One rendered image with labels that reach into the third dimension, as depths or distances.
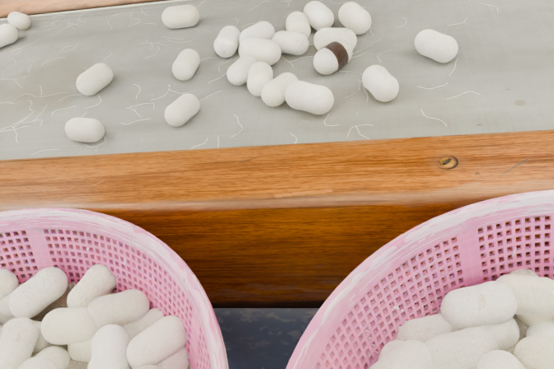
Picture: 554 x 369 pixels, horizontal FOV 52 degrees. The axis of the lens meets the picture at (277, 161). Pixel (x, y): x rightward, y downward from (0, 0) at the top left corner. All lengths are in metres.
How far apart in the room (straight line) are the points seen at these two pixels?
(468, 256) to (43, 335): 0.22
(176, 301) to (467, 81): 0.26
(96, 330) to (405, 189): 0.17
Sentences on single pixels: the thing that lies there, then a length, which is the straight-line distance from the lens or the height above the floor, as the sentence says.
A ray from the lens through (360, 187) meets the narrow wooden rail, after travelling 0.31.
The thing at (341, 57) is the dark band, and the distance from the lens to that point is 0.45.
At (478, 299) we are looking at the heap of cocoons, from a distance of 0.28.
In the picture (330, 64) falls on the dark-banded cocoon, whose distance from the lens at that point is 0.44.
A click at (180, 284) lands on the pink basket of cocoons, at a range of 0.28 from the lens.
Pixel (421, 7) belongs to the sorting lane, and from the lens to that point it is 0.55.
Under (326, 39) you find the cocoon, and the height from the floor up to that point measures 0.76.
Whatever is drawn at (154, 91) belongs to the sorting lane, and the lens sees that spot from 0.48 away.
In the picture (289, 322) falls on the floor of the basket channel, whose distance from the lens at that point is 0.36.
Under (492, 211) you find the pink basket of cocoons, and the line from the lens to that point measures 0.29.
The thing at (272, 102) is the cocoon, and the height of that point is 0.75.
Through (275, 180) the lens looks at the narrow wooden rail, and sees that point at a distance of 0.32.
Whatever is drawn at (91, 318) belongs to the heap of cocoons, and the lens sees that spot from 0.32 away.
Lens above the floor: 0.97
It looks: 38 degrees down
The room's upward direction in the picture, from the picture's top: 11 degrees counter-clockwise
